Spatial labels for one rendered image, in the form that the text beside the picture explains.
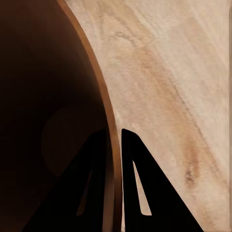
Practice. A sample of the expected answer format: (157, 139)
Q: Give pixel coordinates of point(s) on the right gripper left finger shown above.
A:
(57, 212)

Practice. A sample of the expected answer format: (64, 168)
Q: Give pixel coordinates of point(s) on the trash can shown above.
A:
(53, 96)

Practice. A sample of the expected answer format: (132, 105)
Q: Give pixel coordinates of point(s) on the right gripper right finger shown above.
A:
(169, 212)

